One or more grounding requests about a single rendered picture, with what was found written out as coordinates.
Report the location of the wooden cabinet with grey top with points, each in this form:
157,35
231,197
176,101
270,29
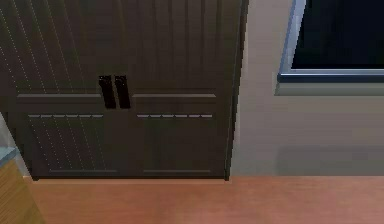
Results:
13,196

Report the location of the dark brown double door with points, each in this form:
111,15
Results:
173,50

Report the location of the blue framed window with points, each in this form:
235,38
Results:
340,33

